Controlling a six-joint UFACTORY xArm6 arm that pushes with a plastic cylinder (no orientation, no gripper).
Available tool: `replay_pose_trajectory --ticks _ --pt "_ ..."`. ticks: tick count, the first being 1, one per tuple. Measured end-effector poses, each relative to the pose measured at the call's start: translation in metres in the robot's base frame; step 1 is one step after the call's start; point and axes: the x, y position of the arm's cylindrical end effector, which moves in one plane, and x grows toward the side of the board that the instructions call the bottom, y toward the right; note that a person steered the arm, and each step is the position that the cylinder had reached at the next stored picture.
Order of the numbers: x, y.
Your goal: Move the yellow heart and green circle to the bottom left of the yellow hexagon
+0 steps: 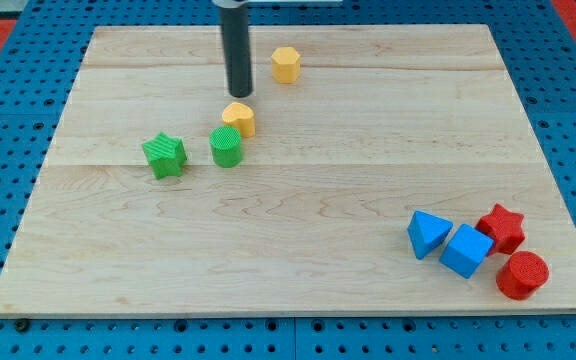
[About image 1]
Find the green circle block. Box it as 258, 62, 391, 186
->
209, 126, 243, 168

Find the yellow heart block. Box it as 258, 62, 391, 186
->
221, 102, 256, 138

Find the yellow hexagon block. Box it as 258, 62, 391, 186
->
271, 47, 301, 84

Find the red circle block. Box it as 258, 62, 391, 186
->
496, 251, 550, 300

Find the light wooden board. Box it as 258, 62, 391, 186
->
0, 24, 576, 319

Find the green star block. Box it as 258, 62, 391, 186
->
141, 132, 187, 179

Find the blue triangle block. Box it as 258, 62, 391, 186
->
407, 210, 453, 260

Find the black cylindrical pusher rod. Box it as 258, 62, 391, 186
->
214, 0, 253, 98

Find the blue cube block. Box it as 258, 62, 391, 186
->
439, 224, 494, 279

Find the red star block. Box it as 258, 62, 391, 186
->
475, 203, 525, 256

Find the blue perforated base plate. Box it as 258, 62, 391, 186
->
0, 0, 576, 359

